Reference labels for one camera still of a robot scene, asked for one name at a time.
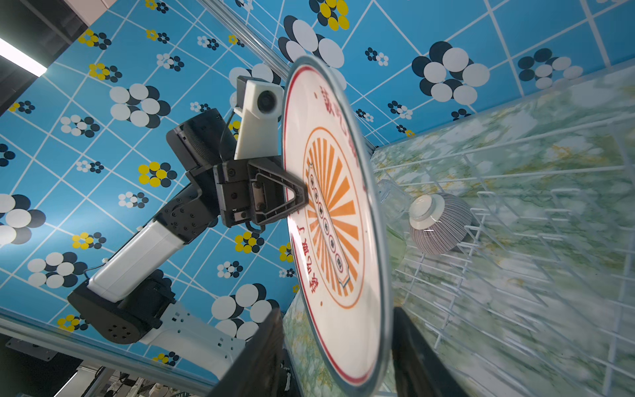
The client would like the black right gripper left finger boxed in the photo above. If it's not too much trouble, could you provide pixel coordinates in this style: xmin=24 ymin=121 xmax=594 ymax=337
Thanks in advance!
xmin=208 ymin=309 xmax=284 ymax=397

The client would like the clear glass tumbler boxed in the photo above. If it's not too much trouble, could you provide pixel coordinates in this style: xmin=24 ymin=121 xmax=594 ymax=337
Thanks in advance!
xmin=377 ymin=179 xmax=413 ymax=224

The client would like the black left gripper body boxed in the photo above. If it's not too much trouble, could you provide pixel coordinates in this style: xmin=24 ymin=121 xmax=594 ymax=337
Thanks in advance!
xmin=165 ymin=109 xmax=266 ymax=228

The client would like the white wire dish rack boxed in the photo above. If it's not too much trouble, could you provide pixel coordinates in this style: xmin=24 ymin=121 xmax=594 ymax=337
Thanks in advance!
xmin=372 ymin=115 xmax=634 ymax=396

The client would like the white plate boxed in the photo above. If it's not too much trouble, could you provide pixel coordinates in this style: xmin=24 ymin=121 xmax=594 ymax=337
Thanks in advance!
xmin=282 ymin=56 xmax=392 ymax=396

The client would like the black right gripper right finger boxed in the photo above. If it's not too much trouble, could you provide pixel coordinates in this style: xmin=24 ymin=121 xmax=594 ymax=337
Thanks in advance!
xmin=392 ymin=307 xmax=468 ymax=397

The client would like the striped ceramic bowl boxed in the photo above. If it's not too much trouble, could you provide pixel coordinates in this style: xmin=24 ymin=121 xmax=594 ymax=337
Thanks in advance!
xmin=408 ymin=193 xmax=476 ymax=256

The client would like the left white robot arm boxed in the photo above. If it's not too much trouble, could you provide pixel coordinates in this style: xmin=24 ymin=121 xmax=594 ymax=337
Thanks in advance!
xmin=68 ymin=109 xmax=308 ymax=377

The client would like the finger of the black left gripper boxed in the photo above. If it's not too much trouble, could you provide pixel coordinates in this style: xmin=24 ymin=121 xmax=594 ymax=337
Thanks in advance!
xmin=247 ymin=157 xmax=309 ymax=226

